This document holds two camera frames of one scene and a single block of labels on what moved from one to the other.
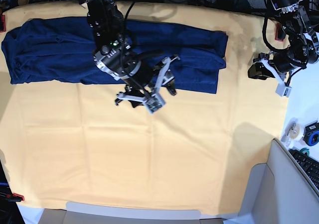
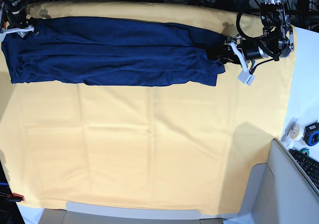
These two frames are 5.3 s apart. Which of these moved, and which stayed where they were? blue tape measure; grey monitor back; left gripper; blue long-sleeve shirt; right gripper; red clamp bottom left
Moved: right gripper; left gripper
Stayed: blue long-sleeve shirt; blue tape measure; red clamp bottom left; grey monitor back
